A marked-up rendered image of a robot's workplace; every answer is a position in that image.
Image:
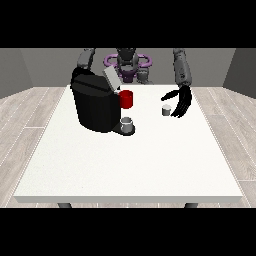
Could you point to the red pod holder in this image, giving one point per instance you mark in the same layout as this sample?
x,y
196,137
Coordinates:
x,y
126,98

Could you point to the black coffee machine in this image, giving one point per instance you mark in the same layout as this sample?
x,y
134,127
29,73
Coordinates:
x,y
95,105

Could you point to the small grey coffee pod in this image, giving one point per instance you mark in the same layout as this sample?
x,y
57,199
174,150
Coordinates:
x,y
166,110

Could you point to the pale grey machine lid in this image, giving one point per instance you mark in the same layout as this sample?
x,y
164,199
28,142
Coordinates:
x,y
112,77

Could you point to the small grey cup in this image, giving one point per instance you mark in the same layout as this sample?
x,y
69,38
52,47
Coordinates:
x,y
126,125

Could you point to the dark table leg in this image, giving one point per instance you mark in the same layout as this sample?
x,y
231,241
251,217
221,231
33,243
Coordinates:
x,y
191,205
64,205

